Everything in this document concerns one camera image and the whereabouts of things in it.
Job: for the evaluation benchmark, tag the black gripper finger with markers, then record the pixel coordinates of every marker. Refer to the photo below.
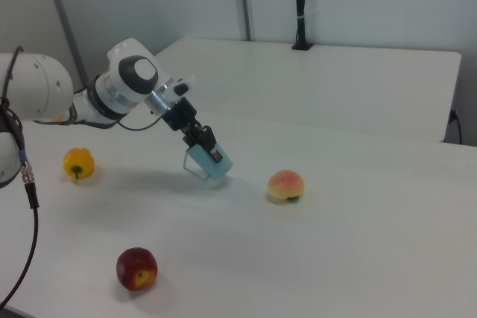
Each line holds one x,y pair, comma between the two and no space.
190,138
210,144

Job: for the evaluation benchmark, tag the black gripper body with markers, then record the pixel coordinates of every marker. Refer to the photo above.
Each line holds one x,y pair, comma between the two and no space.
180,113

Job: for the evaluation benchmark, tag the light blue mug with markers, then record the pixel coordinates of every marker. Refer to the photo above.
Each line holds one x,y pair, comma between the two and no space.
220,170

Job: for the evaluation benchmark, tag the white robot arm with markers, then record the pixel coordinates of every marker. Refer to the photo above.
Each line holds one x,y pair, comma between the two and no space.
126,79

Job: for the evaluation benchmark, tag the peach fruit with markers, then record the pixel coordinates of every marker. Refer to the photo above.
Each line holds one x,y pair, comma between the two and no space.
285,185

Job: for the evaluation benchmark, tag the white side table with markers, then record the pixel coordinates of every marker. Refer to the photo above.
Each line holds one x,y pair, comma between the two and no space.
298,83

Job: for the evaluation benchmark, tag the yellow bell pepper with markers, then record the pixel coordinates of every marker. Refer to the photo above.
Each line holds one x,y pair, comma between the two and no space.
78,163

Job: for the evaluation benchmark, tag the red apple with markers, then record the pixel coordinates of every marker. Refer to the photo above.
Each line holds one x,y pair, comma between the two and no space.
136,269

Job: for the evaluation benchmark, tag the black pole with base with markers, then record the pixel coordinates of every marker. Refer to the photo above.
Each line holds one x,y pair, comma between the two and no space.
300,5

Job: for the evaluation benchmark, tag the grey slanted partition post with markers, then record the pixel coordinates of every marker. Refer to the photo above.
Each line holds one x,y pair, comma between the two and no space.
63,16

